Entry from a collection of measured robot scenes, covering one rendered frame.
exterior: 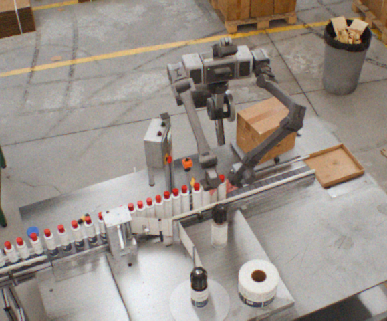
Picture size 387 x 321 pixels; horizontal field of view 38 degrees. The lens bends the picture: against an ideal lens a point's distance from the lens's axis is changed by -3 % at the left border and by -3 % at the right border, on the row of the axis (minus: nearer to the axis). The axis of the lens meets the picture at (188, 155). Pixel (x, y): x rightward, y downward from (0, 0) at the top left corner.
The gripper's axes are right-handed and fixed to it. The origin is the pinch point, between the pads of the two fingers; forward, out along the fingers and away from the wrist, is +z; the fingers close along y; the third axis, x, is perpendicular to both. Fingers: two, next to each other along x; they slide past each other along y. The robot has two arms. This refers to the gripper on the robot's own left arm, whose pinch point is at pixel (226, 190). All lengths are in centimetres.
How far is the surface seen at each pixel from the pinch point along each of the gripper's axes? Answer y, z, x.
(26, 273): 5, 83, -90
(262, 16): -279, -48, 190
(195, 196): 2.8, 6.9, -20.8
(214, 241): 30.4, 13.0, -16.5
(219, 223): 31.6, -0.8, -25.3
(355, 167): 8, -47, 74
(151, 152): -3, -9, -61
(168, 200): 1.9, 14.4, -34.7
